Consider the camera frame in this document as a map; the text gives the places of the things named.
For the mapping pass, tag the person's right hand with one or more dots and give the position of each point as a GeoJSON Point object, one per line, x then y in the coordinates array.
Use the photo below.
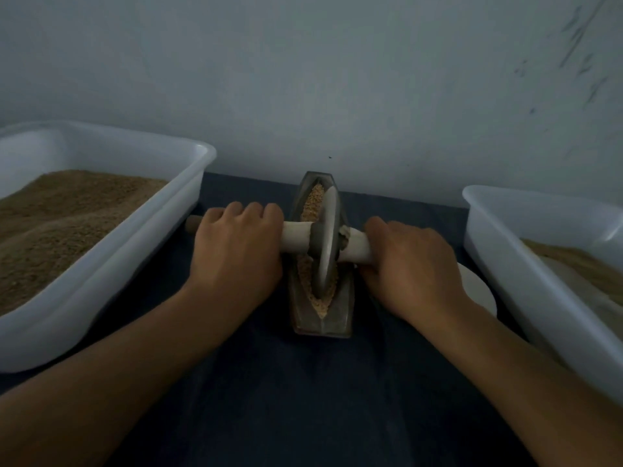
{"type": "Point", "coordinates": [414, 272]}

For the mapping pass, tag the person's left hand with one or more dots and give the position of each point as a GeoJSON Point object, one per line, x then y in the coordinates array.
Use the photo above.
{"type": "Point", "coordinates": [236, 253]}

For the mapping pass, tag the boat-shaped metal grinding trough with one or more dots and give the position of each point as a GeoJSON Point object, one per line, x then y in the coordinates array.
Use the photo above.
{"type": "Point", "coordinates": [321, 324]}

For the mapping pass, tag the large brown grain heap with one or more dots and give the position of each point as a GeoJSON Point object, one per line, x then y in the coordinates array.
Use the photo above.
{"type": "Point", "coordinates": [54, 238]}
{"type": "Point", "coordinates": [576, 259]}

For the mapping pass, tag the person's left forearm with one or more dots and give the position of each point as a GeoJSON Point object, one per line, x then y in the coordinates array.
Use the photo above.
{"type": "Point", "coordinates": [92, 389]}

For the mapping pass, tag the person's right forearm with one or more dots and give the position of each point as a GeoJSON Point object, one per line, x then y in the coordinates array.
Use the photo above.
{"type": "Point", "coordinates": [531, 394]}

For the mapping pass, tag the white round plate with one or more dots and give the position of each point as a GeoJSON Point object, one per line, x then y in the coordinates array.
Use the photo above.
{"type": "Point", "coordinates": [479, 289]}

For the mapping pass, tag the white plastic tub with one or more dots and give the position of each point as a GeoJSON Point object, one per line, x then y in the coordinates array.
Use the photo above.
{"type": "Point", "coordinates": [535, 296]}
{"type": "Point", "coordinates": [151, 238]}

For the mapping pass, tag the dark blue table cloth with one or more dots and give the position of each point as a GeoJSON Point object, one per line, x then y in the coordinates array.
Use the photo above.
{"type": "Point", "coordinates": [311, 413]}

